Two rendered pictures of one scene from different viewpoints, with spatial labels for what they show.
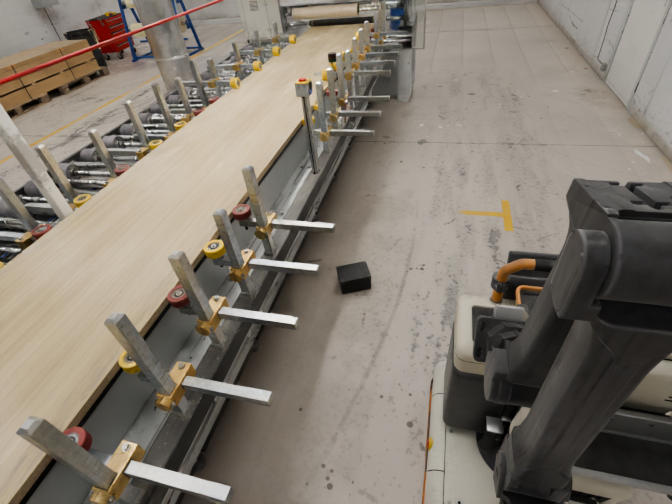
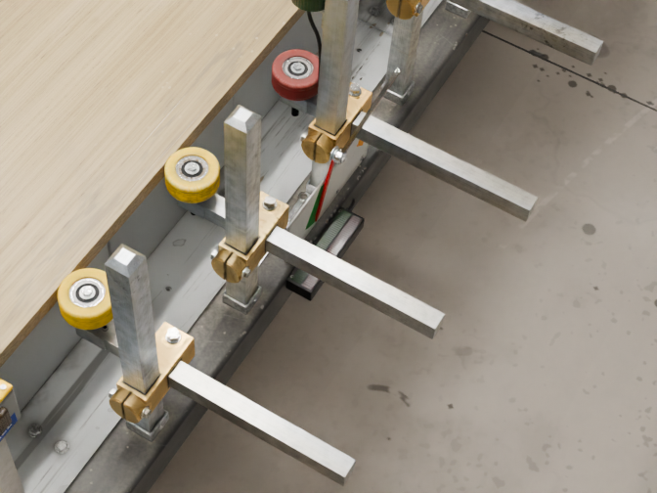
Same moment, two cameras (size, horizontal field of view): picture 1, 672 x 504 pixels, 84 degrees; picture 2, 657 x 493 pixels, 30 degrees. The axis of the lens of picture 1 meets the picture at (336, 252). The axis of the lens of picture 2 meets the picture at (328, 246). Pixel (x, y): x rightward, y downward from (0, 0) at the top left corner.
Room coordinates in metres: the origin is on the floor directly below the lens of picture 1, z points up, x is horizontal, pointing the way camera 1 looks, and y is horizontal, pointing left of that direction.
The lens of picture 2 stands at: (1.54, -0.34, 2.32)
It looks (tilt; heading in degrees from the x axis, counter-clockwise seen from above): 56 degrees down; 7
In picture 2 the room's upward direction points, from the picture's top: 6 degrees clockwise
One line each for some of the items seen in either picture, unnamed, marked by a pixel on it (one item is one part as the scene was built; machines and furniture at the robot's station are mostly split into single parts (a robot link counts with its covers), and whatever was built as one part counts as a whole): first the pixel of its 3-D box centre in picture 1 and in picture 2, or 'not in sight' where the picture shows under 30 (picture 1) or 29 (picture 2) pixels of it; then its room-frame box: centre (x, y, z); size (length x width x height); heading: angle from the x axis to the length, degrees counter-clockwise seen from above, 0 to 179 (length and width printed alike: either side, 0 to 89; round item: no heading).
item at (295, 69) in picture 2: not in sight; (296, 90); (2.80, -0.12, 0.85); 0.08 x 0.08 x 0.11
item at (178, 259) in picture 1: (202, 307); not in sight; (0.84, 0.46, 0.90); 0.04 x 0.04 x 0.48; 71
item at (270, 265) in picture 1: (264, 265); not in sight; (1.09, 0.28, 0.83); 0.43 x 0.03 x 0.04; 71
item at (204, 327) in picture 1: (212, 315); not in sight; (0.87, 0.45, 0.83); 0.14 x 0.06 x 0.05; 161
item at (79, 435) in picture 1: (79, 451); not in sight; (0.44, 0.71, 0.85); 0.08 x 0.08 x 0.11
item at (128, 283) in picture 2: (323, 122); (139, 357); (2.26, -0.02, 0.90); 0.04 x 0.04 x 0.48; 71
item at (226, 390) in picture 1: (203, 386); not in sight; (0.62, 0.44, 0.80); 0.43 x 0.03 x 0.04; 71
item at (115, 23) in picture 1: (112, 36); not in sight; (9.90, 4.37, 0.41); 0.76 x 0.48 x 0.81; 168
